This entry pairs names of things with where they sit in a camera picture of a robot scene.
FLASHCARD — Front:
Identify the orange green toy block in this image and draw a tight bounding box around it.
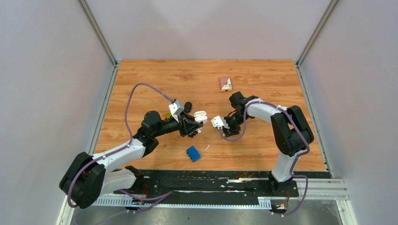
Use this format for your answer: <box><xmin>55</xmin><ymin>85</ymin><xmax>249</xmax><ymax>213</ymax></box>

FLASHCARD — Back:
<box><xmin>161</xmin><ymin>113</ymin><xmax>172</xmax><ymax>120</ymax></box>

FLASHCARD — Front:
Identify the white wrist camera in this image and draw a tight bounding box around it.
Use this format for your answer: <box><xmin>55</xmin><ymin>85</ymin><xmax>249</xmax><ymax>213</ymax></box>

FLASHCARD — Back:
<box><xmin>211</xmin><ymin>115</ymin><xmax>229</xmax><ymax>129</ymax></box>
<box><xmin>168</xmin><ymin>99</ymin><xmax>184</xmax><ymax>123</ymax></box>

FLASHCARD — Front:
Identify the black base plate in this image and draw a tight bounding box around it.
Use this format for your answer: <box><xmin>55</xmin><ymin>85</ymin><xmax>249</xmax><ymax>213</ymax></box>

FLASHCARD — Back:
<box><xmin>125</xmin><ymin>170</ymin><xmax>299</xmax><ymax>205</ymax></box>

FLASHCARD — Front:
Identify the red white card box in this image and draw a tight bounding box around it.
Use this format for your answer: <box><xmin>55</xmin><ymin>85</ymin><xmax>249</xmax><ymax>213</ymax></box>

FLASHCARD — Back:
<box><xmin>219</xmin><ymin>77</ymin><xmax>233</xmax><ymax>92</ymax></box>

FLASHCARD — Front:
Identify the white earbud charging case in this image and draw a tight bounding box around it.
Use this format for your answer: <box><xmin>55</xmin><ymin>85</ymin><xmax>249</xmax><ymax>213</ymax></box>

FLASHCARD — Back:
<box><xmin>194</xmin><ymin>111</ymin><xmax>208</xmax><ymax>124</ymax></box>

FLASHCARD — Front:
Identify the slotted white cable duct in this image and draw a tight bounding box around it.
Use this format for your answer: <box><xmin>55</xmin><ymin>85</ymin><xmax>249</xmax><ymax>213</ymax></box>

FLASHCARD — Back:
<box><xmin>93</xmin><ymin>195</ymin><xmax>272</xmax><ymax>209</ymax></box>

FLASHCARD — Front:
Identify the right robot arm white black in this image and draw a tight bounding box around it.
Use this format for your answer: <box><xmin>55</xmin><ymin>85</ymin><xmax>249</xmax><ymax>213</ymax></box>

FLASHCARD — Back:
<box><xmin>212</xmin><ymin>91</ymin><xmax>314</xmax><ymax>196</ymax></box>

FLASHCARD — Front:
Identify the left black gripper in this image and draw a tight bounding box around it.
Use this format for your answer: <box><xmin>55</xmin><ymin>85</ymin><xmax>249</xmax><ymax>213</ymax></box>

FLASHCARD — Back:
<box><xmin>153</xmin><ymin>111</ymin><xmax>203</xmax><ymax>137</ymax></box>

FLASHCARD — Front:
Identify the black earbuds pair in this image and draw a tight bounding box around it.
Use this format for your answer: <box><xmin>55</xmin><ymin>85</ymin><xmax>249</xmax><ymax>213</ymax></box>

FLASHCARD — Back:
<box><xmin>188</xmin><ymin>130</ymin><xmax>201</xmax><ymax>138</ymax></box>

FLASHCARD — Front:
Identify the blue toy brick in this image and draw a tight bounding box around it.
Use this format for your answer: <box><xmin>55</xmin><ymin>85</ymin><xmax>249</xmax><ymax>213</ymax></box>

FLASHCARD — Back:
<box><xmin>186</xmin><ymin>146</ymin><xmax>201</xmax><ymax>162</ymax></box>

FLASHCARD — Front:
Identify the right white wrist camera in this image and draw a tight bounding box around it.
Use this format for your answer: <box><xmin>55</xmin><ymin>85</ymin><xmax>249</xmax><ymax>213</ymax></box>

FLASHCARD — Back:
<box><xmin>211</xmin><ymin>115</ymin><xmax>229</xmax><ymax>129</ymax></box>

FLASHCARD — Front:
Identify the black earbud case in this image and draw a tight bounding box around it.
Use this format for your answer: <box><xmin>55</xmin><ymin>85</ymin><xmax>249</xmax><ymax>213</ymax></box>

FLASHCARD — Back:
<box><xmin>184</xmin><ymin>102</ymin><xmax>192</xmax><ymax>113</ymax></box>

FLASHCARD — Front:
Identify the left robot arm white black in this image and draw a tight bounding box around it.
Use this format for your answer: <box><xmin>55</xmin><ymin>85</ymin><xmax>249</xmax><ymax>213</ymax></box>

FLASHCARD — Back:
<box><xmin>59</xmin><ymin>111</ymin><xmax>207</xmax><ymax>209</ymax></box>

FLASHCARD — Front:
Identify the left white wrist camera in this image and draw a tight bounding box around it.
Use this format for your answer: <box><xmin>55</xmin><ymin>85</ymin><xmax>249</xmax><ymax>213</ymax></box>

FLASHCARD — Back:
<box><xmin>168</xmin><ymin>99</ymin><xmax>184</xmax><ymax>123</ymax></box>

